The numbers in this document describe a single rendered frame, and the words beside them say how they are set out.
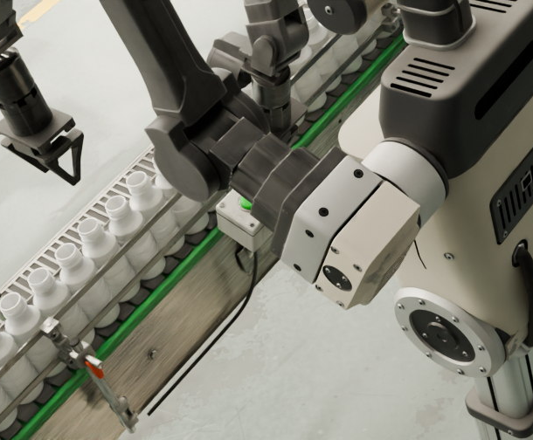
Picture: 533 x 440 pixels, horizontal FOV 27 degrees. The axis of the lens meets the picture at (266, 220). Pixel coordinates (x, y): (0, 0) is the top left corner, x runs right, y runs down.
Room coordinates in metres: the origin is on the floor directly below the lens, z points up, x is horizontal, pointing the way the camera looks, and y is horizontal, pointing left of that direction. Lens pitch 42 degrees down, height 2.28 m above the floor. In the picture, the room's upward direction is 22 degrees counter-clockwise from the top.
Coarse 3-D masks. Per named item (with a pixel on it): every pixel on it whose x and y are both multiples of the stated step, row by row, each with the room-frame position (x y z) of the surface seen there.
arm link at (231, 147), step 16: (208, 112) 0.91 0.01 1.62; (224, 112) 0.91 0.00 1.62; (192, 128) 0.90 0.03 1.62; (208, 128) 0.89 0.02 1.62; (224, 128) 0.89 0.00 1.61; (240, 128) 0.88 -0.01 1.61; (256, 128) 0.88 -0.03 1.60; (208, 144) 0.88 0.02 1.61; (224, 144) 0.87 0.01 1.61; (240, 144) 0.86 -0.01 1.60; (224, 160) 0.85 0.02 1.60; (240, 160) 0.85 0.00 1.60; (224, 176) 0.86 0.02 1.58
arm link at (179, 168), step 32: (128, 0) 0.91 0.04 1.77; (160, 0) 0.92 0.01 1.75; (128, 32) 0.92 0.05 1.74; (160, 32) 0.91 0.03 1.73; (160, 64) 0.90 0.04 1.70; (192, 64) 0.91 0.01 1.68; (160, 96) 0.91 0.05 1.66; (192, 96) 0.89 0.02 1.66; (224, 96) 0.92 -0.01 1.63; (160, 128) 0.89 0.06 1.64; (160, 160) 0.90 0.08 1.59; (192, 160) 0.86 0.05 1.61; (192, 192) 0.88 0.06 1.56
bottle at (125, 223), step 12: (108, 204) 1.42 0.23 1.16; (120, 204) 1.42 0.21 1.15; (108, 216) 1.41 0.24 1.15; (120, 216) 1.39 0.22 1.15; (132, 216) 1.40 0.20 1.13; (120, 228) 1.39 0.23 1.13; (132, 228) 1.38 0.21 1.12; (120, 240) 1.39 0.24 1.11; (144, 240) 1.39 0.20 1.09; (132, 252) 1.38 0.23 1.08; (144, 252) 1.38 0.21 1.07; (156, 252) 1.39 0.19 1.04; (132, 264) 1.39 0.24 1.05; (144, 264) 1.38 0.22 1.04; (156, 264) 1.38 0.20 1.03; (144, 276) 1.38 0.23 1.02; (156, 276) 1.38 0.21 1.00
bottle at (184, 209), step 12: (156, 168) 1.46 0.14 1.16; (156, 180) 1.47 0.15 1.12; (168, 192) 1.45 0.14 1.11; (180, 204) 1.44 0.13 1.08; (192, 204) 1.45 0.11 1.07; (180, 216) 1.45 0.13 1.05; (192, 216) 1.45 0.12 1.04; (204, 216) 1.46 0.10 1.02; (192, 228) 1.44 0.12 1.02; (204, 228) 1.45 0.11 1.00
